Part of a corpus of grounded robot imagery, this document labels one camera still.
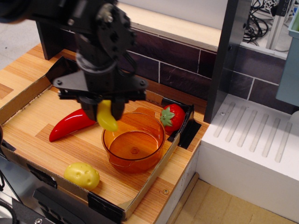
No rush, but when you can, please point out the dark grey shelf frame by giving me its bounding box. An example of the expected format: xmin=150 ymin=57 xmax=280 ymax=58
xmin=31 ymin=0 xmax=251 ymax=123

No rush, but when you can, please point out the red toy strawberry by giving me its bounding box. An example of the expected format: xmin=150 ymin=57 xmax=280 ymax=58
xmin=160 ymin=104 xmax=185 ymax=133

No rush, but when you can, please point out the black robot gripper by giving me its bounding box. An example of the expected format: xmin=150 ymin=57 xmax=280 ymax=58
xmin=52 ymin=68 xmax=149 ymax=121

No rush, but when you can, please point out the black cable bundle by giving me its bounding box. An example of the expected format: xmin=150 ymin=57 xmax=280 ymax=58
xmin=242 ymin=0 xmax=281 ymax=46

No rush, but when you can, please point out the grey-blue plastic bin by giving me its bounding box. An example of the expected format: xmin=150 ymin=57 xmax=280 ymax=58
xmin=276 ymin=9 xmax=299 ymax=106

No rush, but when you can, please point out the red toy chili pepper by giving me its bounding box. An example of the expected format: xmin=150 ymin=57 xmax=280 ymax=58
xmin=49 ymin=109 xmax=96 ymax=142

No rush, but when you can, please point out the orange transparent plastic pot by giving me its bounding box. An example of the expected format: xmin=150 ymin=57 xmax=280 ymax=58
xmin=102 ymin=107 xmax=166 ymax=174

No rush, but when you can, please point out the white toy sink drainboard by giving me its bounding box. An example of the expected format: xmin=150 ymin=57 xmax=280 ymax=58
xmin=196 ymin=95 xmax=299 ymax=222

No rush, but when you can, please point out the black equipment at bottom left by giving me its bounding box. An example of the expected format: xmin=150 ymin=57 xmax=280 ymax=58
xmin=0 ymin=130 xmax=107 ymax=224

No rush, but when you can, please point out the yellow toy potato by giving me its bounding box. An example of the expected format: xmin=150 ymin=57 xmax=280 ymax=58
xmin=64 ymin=162 xmax=100 ymax=190

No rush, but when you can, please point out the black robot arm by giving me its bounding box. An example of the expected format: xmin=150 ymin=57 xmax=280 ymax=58
xmin=0 ymin=0 xmax=148 ymax=120

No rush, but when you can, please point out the yellow toy banana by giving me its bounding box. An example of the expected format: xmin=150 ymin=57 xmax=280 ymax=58
xmin=96 ymin=100 xmax=118 ymax=132

